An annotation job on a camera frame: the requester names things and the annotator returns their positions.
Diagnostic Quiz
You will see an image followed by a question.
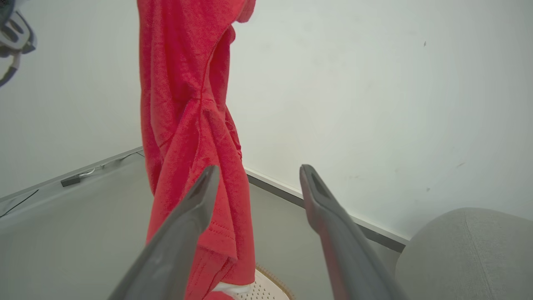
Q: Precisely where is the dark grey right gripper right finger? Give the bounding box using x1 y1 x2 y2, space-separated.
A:
299 164 407 300

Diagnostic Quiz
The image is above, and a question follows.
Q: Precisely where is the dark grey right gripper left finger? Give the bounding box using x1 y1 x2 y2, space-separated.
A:
108 165 221 300

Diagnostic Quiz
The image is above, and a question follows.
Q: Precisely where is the grey fabric sofa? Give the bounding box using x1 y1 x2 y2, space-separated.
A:
395 207 533 300

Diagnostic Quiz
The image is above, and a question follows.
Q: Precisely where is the red jersey garment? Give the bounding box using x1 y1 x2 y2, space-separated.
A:
137 0 257 300

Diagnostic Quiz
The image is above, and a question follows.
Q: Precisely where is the white perforated laundry basket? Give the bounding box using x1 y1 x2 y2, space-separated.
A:
214 263 294 300

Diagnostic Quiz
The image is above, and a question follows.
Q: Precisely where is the thin black floor cable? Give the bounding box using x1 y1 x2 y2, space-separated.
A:
0 189 39 218

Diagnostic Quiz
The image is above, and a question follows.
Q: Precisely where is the white and black baseboard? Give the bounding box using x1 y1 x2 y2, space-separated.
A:
244 167 409 253

